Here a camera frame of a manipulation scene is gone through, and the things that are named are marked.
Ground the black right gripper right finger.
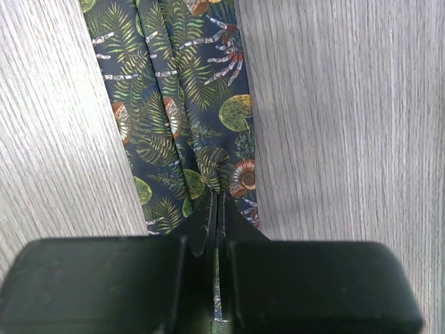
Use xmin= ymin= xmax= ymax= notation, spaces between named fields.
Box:
xmin=217 ymin=193 xmax=273 ymax=320

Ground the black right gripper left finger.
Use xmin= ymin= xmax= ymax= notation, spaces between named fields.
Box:
xmin=177 ymin=191 xmax=218 ymax=320

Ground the dark floral patterned tie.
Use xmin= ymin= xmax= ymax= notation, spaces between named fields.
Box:
xmin=79 ymin=0 xmax=261 ymax=321

